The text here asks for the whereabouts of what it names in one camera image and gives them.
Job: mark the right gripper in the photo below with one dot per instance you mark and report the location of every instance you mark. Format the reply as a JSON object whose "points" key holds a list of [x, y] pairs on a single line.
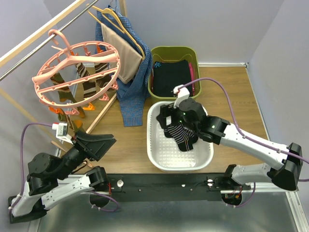
{"points": [[167, 110]]}

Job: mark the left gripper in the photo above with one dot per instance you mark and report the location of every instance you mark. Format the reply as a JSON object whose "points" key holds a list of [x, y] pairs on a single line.
{"points": [[95, 150]]}

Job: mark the olive wavy striped sock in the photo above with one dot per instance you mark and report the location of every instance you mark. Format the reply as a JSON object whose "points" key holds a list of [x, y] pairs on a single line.
{"points": [[64, 93]]}

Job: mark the pink round clip hanger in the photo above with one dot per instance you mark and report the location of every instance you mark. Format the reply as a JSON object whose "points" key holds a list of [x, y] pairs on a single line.
{"points": [[85, 52]]}

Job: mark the black white striped sock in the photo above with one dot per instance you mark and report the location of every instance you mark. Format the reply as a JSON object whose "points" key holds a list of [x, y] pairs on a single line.
{"points": [[186, 142]]}

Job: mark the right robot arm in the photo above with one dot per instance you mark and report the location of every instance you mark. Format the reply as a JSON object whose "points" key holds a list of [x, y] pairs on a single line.
{"points": [[281, 165]]}

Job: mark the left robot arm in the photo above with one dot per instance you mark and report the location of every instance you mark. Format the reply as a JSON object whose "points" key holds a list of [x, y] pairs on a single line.
{"points": [[41, 191]]}

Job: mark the yellow wooden hanger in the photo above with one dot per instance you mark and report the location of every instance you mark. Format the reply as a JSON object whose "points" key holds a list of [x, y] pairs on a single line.
{"points": [[121, 25]]}

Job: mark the white plastic basket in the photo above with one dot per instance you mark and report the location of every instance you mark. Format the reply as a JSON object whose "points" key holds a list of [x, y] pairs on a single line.
{"points": [[164, 153]]}

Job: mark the black folded clothes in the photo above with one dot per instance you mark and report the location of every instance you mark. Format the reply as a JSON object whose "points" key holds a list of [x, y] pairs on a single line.
{"points": [[167, 75]]}

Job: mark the blue checkered shirt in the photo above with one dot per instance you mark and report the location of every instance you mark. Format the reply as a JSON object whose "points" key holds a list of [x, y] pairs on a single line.
{"points": [[132, 95]]}

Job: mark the pink folded garment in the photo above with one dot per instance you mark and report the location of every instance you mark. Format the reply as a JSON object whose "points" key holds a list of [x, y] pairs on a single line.
{"points": [[192, 78]]}

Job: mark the olive green bin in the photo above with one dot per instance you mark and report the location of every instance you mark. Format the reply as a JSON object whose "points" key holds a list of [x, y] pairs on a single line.
{"points": [[171, 54]]}

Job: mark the beige cloth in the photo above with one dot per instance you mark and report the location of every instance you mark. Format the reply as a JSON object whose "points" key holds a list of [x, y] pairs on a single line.
{"points": [[130, 59]]}

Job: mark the metal rack rod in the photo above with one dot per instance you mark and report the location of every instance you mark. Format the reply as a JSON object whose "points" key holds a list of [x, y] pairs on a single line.
{"points": [[43, 41]]}

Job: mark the wooden clothes rack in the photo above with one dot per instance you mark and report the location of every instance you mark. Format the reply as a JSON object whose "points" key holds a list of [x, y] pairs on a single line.
{"points": [[111, 84]]}

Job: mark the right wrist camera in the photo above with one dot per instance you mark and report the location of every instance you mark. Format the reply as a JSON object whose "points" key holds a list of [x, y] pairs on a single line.
{"points": [[182, 93]]}

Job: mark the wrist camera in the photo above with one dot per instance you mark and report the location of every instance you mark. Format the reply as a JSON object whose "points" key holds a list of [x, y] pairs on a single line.
{"points": [[61, 129], [182, 93]]}

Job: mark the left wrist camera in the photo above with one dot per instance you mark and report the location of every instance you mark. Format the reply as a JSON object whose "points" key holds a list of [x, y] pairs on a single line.
{"points": [[61, 129]]}

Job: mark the black mounting base rail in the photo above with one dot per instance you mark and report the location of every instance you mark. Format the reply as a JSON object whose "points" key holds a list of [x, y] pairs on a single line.
{"points": [[169, 187]]}

